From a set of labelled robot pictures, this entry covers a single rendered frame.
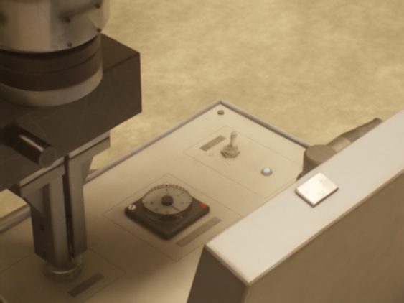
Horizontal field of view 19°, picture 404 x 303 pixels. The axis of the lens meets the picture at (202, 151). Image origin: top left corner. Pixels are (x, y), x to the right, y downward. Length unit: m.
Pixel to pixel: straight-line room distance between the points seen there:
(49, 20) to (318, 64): 0.56
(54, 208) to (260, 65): 0.45
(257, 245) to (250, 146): 0.51
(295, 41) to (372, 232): 0.70
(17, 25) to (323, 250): 0.27
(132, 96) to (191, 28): 0.47
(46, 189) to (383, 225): 0.30
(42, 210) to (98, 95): 0.10
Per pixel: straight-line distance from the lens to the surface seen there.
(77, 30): 0.76
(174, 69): 1.24
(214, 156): 1.02
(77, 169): 0.85
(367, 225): 0.59
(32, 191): 0.83
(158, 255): 0.92
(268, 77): 1.23
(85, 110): 0.82
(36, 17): 0.74
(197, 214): 0.95
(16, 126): 0.78
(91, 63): 0.78
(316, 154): 0.93
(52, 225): 0.87
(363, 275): 0.65
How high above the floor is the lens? 0.66
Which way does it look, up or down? 36 degrees down
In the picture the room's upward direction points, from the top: straight up
